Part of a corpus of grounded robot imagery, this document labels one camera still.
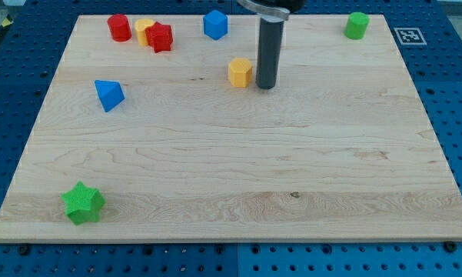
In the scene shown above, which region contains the yellow cylinder block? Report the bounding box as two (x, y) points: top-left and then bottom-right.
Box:
(135, 18), (155, 46)

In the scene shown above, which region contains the wooden board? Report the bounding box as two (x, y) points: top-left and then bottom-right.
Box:
(0, 15), (462, 244)

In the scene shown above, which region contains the red star block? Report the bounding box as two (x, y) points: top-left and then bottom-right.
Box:
(145, 22), (173, 53)

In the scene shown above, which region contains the blue triangle block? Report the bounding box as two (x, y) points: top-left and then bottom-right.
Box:
(94, 80), (125, 112)

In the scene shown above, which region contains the blue cube block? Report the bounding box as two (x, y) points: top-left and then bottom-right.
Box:
(203, 10), (228, 40)

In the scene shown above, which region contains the white fiducial marker tag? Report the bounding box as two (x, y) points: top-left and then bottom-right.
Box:
(394, 27), (427, 45)

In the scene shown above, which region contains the green cylinder block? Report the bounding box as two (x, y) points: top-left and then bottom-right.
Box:
(344, 12), (370, 40)

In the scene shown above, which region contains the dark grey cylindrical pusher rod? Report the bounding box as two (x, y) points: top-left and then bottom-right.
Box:
(256, 18), (284, 89)

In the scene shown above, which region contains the black and silver rod mount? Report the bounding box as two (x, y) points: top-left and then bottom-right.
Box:
(237, 0), (306, 21)

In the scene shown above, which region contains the yellow hexagon block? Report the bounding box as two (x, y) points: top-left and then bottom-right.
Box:
(228, 58), (253, 88)

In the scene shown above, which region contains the red cylinder block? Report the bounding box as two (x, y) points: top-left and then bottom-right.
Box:
(107, 14), (131, 42)

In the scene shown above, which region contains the green star block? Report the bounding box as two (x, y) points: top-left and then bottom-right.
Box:
(61, 181), (105, 225)

